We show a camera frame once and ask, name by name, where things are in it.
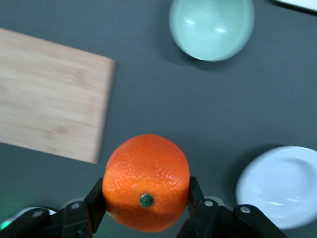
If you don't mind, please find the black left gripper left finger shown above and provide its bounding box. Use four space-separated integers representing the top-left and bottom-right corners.
61 177 108 238

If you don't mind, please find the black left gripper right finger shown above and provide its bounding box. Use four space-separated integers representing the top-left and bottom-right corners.
177 176 220 238

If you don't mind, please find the orange fruit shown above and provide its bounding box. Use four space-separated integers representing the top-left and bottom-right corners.
102 133 191 233

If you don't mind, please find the white round plate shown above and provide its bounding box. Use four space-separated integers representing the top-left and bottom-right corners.
235 145 317 230

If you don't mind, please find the wooden cutting board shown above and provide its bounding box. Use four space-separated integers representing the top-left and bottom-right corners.
0 27 117 165

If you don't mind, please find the light green bowl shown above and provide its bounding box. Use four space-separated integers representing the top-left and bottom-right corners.
168 0 256 62

